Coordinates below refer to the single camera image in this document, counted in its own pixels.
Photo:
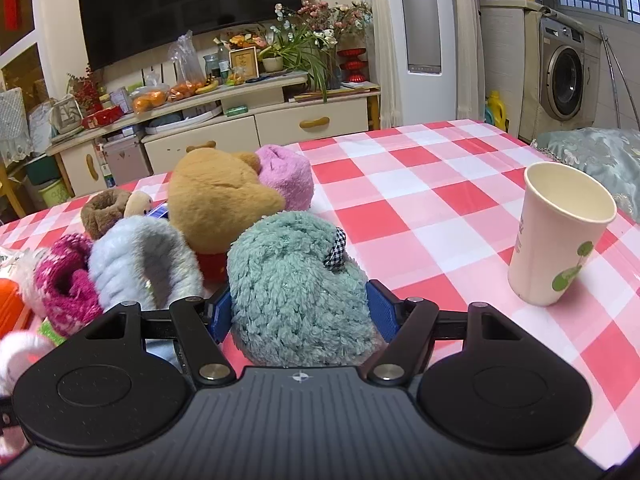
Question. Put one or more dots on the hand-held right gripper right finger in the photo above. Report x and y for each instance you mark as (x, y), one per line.
(382, 310)

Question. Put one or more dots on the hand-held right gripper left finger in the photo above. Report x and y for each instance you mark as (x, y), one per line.
(223, 312)

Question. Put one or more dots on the teal fluffy plush toy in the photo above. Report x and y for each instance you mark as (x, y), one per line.
(295, 285)

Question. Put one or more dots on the brown teddy bear plush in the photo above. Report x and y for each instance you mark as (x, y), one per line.
(220, 205)

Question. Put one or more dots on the light blue fluffy slipper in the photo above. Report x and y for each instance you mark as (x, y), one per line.
(125, 255)

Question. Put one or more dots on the red checked tablecloth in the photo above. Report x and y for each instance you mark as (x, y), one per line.
(425, 200)

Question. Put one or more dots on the pink fluffy plush toy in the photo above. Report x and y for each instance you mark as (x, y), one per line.
(287, 175)

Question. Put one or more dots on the small brown plush toy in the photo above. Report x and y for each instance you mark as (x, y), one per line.
(102, 212)

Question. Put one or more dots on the paper cup with green print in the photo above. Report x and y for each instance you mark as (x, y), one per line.
(552, 240)

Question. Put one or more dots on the cream television cabinet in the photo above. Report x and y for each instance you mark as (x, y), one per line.
(280, 122)

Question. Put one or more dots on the small green box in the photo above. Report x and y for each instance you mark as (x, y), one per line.
(236, 110)

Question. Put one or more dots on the white fluffy plush toy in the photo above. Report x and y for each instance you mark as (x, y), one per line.
(22, 355)

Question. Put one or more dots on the green waste bin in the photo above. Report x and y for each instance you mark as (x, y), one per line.
(54, 194)

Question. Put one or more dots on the orange plastic object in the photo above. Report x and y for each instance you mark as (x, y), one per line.
(12, 305)

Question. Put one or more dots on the small bag of oranges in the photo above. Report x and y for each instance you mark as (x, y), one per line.
(149, 100)

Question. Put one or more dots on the bananas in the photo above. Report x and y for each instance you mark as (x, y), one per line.
(207, 87)

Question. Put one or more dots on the red gift box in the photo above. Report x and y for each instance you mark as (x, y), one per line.
(102, 117)

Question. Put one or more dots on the yellow detergent bottle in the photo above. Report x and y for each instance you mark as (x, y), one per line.
(496, 110)

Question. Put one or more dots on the tall clear bag of oranges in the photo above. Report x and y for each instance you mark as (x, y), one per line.
(186, 67)

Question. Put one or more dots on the red vase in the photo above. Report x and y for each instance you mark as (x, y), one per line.
(352, 62)

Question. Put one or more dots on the teal embroidered cushion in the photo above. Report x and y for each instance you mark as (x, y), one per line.
(595, 160)

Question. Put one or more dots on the red berry branches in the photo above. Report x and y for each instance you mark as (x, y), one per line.
(85, 87)

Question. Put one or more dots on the spider plant in white pot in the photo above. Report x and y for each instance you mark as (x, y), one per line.
(292, 55)

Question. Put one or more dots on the cream curtain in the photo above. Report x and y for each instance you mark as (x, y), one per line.
(384, 40)

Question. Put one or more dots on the white tower air conditioner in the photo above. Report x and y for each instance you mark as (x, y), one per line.
(425, 35)

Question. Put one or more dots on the dried flower bouquet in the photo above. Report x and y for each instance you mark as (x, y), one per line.
(340, 15)

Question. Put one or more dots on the silver washing machine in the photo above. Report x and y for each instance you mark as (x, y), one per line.
(562, 70)

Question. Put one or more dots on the black curved television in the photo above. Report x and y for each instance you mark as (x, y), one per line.
(185, 5)

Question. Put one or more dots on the wooden photo frame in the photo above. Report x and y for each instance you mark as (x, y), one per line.
(243, 62)

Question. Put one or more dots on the red wall hanging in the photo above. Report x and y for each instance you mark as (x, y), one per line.
(11, 0)

